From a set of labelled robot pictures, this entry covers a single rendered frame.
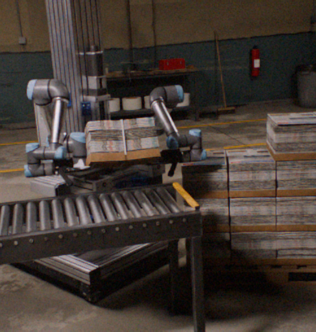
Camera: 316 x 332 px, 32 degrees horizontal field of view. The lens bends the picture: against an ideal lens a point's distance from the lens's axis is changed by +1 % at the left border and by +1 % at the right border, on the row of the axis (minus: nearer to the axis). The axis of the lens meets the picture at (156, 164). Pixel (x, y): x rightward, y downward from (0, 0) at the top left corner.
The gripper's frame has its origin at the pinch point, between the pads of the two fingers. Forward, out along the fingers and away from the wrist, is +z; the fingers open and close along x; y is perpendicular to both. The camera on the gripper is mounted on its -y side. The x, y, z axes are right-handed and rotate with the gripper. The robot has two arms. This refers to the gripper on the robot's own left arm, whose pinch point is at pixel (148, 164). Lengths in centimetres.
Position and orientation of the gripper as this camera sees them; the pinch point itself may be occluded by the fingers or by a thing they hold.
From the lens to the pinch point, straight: 319.2
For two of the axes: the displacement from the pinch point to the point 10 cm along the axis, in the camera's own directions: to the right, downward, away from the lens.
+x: 2.0, -1.2, -9.7
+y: -1.3, -9.9, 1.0
